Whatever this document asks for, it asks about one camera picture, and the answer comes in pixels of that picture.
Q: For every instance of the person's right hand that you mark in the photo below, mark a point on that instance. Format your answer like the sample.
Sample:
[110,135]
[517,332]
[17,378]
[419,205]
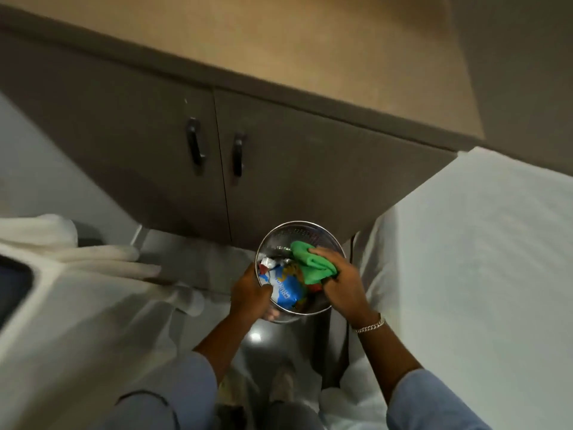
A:
[347,291]

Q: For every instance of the person's left hand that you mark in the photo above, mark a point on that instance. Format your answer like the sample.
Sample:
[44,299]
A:
[247,296]

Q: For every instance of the person's left thumb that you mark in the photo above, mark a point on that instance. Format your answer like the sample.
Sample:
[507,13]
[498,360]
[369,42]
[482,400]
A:
[264,289]

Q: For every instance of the person's right fingers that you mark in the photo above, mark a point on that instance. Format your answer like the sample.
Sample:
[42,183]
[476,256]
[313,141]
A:
[329,260]

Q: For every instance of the green cloth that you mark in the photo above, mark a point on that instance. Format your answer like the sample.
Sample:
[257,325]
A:
[311,264]

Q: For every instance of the silver perforated metal waste bin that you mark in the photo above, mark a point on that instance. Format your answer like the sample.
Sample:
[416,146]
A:
[277,246]

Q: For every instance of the person's right forearm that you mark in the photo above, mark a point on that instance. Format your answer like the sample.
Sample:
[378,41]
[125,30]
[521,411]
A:
[394,371]

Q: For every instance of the person's left forearm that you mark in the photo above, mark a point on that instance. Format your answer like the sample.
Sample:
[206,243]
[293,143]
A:
[210,353]

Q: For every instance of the blue snack packet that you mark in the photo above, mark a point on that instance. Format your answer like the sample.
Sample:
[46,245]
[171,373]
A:
[286,288]

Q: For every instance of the silver foil wrapper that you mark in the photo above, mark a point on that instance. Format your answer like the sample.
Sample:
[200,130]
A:
[267,265]

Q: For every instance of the red wrapper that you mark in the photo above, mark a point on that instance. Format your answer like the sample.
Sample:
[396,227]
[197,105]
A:
[316,288]

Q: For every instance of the brown cabinet door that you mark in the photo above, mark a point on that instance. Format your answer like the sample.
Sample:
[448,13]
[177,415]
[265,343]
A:
[112,143]
[322,183]

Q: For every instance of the person's light shoe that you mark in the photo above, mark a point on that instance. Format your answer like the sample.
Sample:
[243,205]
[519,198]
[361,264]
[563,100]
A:
[282,381]

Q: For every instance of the brown cabinet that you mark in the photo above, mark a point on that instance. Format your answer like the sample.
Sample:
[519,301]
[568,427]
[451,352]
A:
[313,165]

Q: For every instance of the white bed sheet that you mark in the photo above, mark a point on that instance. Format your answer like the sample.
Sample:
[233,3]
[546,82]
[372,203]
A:
[85,335]
[470,282]

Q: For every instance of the white towel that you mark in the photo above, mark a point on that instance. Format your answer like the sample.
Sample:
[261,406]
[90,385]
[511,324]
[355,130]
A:
[62,253]

